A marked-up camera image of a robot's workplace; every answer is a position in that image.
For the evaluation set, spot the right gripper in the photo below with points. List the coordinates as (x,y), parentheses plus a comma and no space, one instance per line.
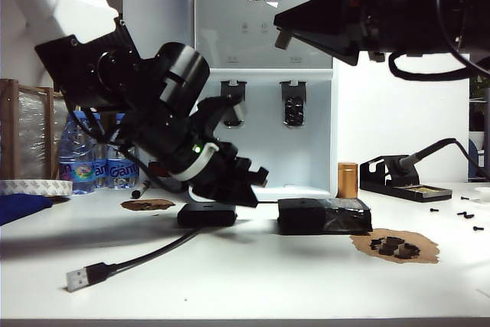
(402,17)

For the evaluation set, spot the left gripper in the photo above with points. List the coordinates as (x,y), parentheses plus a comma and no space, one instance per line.
(218,166)

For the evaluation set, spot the black sponge block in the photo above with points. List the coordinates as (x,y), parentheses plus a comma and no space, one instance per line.
(302,216)

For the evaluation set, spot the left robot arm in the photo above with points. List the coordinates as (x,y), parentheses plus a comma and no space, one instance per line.
(115,74)

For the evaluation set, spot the black USB hub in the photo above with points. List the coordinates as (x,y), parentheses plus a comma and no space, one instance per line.
(206,216)

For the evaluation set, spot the white AUX water dispenser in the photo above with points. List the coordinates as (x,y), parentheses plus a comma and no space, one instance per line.
(306,151)

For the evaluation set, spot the black marker pen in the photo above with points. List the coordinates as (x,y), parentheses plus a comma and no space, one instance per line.
(139,190)

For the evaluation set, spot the gold metal cylinder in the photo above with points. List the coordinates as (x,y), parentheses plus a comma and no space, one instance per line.
(347,181)

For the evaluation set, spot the black foam scrap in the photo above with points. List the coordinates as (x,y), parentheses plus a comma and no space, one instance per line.
(392,246)
(376,245)
(407,252)

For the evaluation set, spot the black soldering iron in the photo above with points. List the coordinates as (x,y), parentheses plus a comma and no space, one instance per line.
(421,152)

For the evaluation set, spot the black soldering iron stand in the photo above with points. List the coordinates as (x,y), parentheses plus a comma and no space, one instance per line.
(417,193)

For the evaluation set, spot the blue round background object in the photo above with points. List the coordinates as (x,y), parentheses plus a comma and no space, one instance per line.
(473,156)

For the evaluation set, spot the brown paper with black pieces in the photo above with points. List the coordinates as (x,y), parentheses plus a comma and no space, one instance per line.
(421,246)

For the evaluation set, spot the white double-sided tape roll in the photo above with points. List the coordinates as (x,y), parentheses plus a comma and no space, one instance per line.
(34,188)

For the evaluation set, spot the wooden crate with plastic wrap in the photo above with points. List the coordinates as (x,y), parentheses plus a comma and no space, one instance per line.
(32,131)

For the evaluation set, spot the blue cloth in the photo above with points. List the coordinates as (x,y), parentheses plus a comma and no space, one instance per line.
(19,208)

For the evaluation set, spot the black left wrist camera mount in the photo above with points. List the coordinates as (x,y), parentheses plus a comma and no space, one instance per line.
(214,112)

